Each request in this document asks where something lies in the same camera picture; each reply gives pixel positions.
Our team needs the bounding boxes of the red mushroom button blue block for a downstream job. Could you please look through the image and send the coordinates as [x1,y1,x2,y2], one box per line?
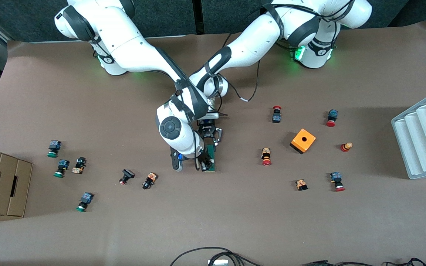
[325,109,339,127]
[330,172,346,192]

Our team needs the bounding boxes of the brown cardboard divider box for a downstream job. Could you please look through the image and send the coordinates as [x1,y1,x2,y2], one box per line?
[0,145,33,218]

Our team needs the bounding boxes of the white ribbed plastic tray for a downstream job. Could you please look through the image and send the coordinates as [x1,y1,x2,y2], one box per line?
[391,88,426,180]

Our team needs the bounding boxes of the black knob selector switch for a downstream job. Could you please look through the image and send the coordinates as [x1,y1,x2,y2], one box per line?
[142,172,158,190]
[71,157,87,174]

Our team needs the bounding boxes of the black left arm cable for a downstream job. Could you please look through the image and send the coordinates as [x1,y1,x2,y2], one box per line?
[220,0,354,103]

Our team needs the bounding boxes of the black square pushbutton switch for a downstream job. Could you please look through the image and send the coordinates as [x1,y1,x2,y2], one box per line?
[119,169,136,185]

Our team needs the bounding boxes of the black looped cable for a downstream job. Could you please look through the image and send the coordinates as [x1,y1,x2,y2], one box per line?
[170,247,263,266]

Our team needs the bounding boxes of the orange button enclosure box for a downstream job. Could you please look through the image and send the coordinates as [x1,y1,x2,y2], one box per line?
[290,128,317,155]

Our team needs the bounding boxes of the black divider post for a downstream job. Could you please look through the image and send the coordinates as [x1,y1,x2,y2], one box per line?
[193,0,205,35]

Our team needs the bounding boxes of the green mushroom pushbutton switch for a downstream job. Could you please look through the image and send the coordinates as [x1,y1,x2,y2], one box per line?
[54,159,70,178]
[76,192,94,212]
[47,140,62,158]

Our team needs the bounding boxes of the black cable with plug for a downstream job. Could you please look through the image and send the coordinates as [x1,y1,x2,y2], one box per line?
[302,260,383,266]

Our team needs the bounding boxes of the thin black cable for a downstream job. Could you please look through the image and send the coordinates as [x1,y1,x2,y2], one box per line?
[385,258,426,266]

